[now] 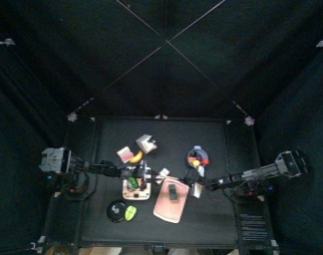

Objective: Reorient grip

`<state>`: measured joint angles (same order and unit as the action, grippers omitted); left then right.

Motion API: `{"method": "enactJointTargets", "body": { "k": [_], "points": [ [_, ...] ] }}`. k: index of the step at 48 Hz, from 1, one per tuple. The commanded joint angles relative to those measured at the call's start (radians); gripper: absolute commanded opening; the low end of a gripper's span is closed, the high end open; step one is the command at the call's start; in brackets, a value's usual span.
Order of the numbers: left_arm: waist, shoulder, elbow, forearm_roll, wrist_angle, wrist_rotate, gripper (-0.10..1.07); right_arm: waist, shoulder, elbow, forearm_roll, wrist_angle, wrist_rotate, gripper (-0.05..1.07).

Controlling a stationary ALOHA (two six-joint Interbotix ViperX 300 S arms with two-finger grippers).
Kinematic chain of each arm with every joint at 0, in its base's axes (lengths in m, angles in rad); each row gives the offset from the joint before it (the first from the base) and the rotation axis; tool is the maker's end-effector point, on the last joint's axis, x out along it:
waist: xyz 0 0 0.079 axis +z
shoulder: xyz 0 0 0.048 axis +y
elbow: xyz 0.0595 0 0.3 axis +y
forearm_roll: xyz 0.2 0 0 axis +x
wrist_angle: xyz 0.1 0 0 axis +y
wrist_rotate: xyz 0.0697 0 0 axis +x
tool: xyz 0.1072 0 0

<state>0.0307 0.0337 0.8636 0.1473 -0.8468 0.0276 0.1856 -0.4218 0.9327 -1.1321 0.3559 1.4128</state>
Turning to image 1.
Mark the small white block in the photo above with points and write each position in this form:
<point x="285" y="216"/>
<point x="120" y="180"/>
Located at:
<point x="163" y="172"/>

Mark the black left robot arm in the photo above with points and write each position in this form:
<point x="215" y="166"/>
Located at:
<point x="95" y="167"/>

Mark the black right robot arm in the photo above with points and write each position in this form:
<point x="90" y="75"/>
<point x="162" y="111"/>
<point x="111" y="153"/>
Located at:
<point x="257" y="172"/>

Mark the yellow toy ball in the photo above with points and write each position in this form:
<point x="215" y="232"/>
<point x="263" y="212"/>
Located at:
<point x="195" y="163"/>

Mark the orange toy ball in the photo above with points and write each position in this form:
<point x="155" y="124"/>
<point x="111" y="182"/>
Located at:
<point x="190" y="159"/>

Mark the yellow toy banana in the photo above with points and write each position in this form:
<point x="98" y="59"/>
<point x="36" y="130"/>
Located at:
<point x="136" y="158"/>

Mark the red toy ball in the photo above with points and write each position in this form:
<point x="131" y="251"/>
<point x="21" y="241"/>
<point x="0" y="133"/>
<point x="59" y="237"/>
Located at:
<point x="205" y="161"/>

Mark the black block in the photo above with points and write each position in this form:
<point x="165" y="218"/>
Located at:
<point x="171" y="192"/>

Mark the beige toy tray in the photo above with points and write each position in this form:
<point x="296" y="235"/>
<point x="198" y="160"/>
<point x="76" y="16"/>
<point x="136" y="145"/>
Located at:
<point x="136" y="193"/>

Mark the small pink white box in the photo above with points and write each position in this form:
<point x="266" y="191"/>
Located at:
<point x="124" y="154"/>

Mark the pink cutting board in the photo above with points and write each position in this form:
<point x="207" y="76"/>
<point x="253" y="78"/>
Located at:
<point x="167" y="204"/>

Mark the grey white open box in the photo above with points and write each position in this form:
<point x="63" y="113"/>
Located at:
<point x="146" y="143"/>

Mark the lime green toy slice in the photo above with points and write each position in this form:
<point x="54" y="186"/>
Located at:
<point x="130" y="213"/>

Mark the black round lid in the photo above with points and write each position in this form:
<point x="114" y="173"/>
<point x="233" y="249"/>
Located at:
<point x="115" y="211"/>

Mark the white print label plate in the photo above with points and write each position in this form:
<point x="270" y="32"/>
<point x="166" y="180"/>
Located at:
<point x="253" y="227"/>

